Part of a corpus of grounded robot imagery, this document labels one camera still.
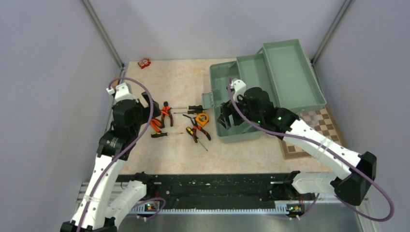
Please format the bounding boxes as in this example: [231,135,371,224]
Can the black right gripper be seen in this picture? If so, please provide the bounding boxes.
[217,91,263,130]

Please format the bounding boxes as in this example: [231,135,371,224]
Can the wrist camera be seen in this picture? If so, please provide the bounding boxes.
[106,83,136,102]
[229,79,247,102]

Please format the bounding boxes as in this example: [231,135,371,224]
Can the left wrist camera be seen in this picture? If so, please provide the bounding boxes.
[106,83,136,102]

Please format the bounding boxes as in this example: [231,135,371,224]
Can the orange black cutting pliers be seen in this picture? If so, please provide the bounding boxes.
[161,101,174,128]

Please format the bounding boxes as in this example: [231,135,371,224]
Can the red owl toy block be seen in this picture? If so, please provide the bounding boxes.
[137,58,151,69]

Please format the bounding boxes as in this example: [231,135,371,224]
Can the translucent green plastic toolbox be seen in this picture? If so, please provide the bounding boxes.
[201,39,327,144]

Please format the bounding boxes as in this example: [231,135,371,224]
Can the wooden chessboard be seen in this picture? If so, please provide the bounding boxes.
[278,105,347,160]

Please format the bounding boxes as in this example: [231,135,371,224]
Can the orange black long-nose pliers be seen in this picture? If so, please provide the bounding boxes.
[150,118,163,133]

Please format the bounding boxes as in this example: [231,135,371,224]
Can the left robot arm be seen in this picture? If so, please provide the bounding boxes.
[60,90,160,232]

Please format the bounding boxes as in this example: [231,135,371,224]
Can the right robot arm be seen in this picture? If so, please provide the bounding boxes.
[221,84,377,206]

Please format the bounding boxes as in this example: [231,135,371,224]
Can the orange tape measure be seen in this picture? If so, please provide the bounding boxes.
[195,113,209,127]

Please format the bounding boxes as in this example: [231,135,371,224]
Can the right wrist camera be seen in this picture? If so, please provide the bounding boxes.
[229,79,247,102]

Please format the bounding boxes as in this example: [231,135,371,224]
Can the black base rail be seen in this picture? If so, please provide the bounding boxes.
[115,173,334,210]

